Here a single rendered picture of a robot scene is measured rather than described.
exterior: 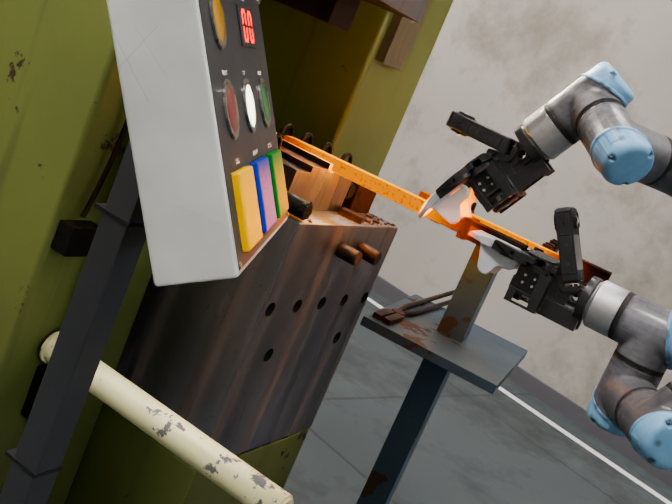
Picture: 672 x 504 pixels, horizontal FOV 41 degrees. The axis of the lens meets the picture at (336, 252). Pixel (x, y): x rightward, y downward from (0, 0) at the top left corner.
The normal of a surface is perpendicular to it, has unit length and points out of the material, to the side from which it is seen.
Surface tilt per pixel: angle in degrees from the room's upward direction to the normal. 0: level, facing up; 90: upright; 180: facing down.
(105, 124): 90
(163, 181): 90
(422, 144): 90
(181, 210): 90
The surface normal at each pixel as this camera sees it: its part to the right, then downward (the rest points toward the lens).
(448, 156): -0.65, -0.11
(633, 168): 0.16, 0.69
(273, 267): -0.46, 0.01
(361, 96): 0.80, 0.44
